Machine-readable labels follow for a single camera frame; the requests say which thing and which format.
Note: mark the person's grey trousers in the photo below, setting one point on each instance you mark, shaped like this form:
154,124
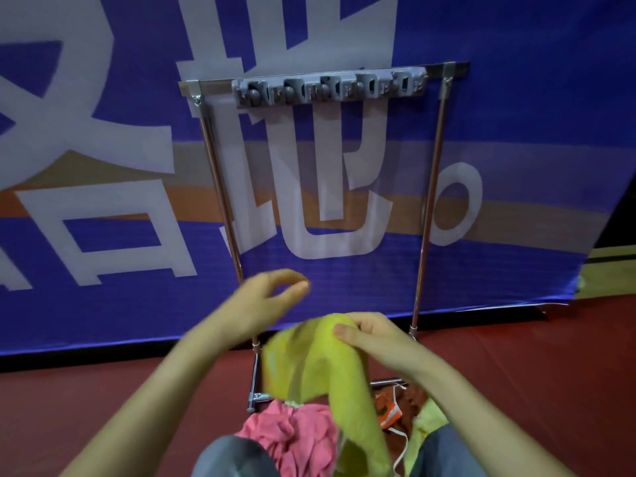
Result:
233,459

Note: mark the blue printed banner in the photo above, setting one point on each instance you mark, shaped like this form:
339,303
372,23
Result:
521,94

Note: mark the person's left forearm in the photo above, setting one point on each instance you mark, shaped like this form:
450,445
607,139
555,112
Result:
159,407

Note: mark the pink towel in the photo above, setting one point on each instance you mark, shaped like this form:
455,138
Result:
298,437

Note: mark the pale yellow towel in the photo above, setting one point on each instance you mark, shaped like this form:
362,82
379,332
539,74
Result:
427,429

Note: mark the orange brown patterned towel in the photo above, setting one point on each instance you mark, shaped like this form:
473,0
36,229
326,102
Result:
387,412

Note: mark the grey plastic hook rail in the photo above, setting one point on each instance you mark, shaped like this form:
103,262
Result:
328,89

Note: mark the yellow patterned towel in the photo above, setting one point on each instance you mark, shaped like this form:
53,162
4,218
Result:
318,362

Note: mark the person's right forearm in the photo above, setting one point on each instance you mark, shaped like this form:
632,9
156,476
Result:
487,427

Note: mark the person's right hand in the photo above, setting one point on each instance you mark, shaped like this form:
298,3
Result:
387,347

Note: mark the metal towel rack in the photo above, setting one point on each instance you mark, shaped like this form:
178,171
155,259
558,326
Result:
208,88

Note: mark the person's left hand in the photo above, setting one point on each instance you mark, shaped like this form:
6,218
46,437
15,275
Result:
253,307

